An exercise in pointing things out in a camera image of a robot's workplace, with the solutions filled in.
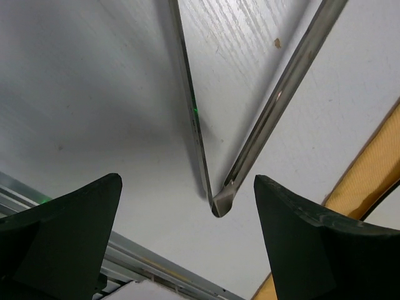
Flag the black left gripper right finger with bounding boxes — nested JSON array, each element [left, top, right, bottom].
[[254, 175, 399, 299]]

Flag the orange placemat cloth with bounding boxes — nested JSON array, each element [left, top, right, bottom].
[[255, 106, 399, 299]]

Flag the metal tongs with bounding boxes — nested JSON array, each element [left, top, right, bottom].
[[168, 1, 346, 218]]

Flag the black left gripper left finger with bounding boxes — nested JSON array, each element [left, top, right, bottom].
[[1, 173, 123, 299]]

